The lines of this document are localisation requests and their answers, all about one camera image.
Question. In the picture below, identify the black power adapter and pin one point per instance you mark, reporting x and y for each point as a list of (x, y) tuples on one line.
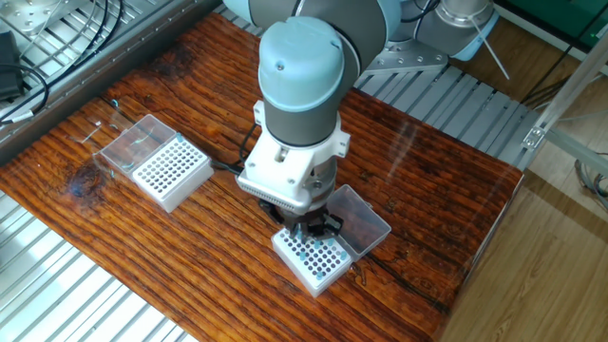
[(9, 66)]

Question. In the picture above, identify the clear plastic holder lid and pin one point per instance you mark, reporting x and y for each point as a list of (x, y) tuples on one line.
[(138, 142), (361, 223)]

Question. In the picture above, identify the glossy wood grain board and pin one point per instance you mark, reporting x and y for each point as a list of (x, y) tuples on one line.
[(190, 266)]

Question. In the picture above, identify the silver metal mounting plate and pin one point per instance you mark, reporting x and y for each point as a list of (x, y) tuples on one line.
[(28, 14)]

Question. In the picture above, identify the aluminium frame beam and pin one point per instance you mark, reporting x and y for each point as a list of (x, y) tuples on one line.
[(565, 100)]

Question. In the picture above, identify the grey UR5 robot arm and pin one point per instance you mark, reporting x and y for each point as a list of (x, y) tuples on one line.
[(304, 66)]

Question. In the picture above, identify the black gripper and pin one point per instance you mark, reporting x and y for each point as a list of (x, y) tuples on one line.
[(306, 219)]

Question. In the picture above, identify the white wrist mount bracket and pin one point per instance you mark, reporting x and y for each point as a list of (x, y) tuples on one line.
[(285, 176)]

